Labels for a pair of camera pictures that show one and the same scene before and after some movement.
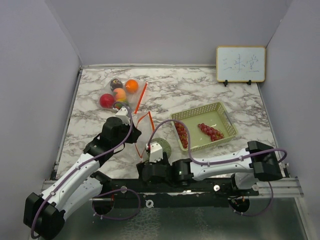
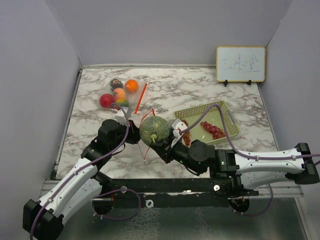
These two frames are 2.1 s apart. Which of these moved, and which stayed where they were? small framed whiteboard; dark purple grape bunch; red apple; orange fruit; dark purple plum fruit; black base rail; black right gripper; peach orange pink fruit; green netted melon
Moved: green netted melon; black right gripper; dark purple grape bunch
Stayed: orange fruit; small framed whiteboard; peach orange pink fruit; red apple; dark purple plum fruit; black base rail
